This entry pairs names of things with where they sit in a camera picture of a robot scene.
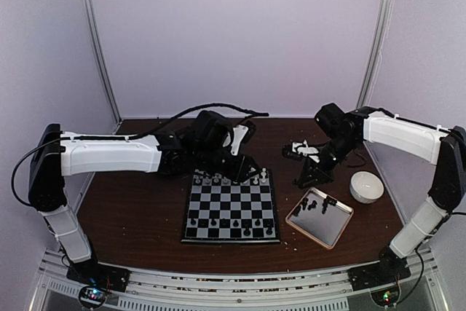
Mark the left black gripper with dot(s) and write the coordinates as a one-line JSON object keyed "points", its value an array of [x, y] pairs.
{"points": [[245, 164]]}

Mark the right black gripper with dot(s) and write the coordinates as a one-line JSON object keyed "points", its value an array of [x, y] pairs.
{"points": [[311, 167]]}

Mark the black white chess board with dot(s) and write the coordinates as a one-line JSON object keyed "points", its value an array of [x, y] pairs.
{"points": [[216, 197]]}

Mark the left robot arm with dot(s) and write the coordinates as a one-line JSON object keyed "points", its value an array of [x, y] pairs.
{"points": [[210, 143]]}

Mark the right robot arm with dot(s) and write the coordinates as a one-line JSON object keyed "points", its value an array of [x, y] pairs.
{"points": [[412, 149]]}

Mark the wooden metal tray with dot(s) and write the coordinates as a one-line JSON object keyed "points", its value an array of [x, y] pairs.
{"points": [[325, 230]]}

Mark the white bowl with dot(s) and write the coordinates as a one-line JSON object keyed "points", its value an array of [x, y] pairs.
{"points": [[366, 187]]}

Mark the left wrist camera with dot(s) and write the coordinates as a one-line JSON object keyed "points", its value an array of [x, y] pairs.
{"points": [[241, 133]]}

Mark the front aluminium rail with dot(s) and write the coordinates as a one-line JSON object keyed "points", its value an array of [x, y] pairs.
{"points": [[319, 289]]}

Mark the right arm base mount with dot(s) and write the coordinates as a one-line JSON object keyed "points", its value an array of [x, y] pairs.
{"points": [[371, 276]]}

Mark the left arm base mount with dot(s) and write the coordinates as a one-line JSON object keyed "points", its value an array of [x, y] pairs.
{"points": [[102, 276]]}

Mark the right aluminium frame post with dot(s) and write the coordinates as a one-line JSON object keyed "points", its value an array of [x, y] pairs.
{"points": [[380, 31]]}

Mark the aluminium frame post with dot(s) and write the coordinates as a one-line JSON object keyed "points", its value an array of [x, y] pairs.
{"points": [[380, 31], [97, 50]]}

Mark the left aluminium frame post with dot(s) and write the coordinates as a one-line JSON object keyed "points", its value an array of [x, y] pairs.
{"points": [[97, 50]]}

